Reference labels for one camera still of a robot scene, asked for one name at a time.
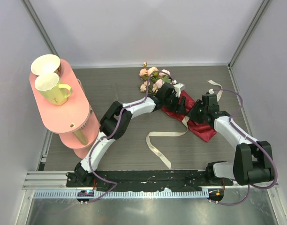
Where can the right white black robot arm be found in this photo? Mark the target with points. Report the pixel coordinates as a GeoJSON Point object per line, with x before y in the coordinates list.
{"type": "Point", "coordinates": [253, 158]}

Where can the white bowl mug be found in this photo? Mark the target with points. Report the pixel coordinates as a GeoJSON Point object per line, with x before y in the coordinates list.
{"type": "Point", "coordinates": [48, 63]}

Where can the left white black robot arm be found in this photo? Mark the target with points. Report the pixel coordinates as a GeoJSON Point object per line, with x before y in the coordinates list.
{"type": "Point", "coordinates": [114, 125]}

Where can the cream ribbon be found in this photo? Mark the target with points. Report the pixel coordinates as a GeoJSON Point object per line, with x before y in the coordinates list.
{"type": "Point", "coordinates": [167, 133]}

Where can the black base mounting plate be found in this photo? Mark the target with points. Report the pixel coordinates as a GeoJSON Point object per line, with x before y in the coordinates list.
{"type": "Point", "coordinates": [158, 180]}

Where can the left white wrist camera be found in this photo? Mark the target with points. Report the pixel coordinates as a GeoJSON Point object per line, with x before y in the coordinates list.
{"type": "Point", "coordinates": [178, 87]}

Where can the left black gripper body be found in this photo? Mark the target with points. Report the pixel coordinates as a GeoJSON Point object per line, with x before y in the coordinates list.
{"type": "Point", "coordinates": [171, 103]}

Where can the pink flower bouquet red wrap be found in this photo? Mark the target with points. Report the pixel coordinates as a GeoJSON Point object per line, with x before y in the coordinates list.
{"type": "Point", "coordinates": [153, 81]}

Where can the white slotted cable duct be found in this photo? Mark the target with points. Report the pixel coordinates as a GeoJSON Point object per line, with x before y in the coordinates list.
{"type": "Point", "coordinates": [87, 194]}

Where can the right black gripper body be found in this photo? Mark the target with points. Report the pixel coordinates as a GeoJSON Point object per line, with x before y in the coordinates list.
{"type": "Point", "coordinates": [198, 111]}

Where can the clear glass vase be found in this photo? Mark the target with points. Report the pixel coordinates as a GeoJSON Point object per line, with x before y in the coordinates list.
{"type": "Point", "coordinates": [116, 93]}

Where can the pink tiered shelf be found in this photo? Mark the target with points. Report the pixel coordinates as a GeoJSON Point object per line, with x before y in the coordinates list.
{"type": "Point", "coordinates": [74, 121]}

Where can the yellow green mug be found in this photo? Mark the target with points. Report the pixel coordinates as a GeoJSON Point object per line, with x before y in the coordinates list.
{"type": "Point", "coordinates": [52, 89]}

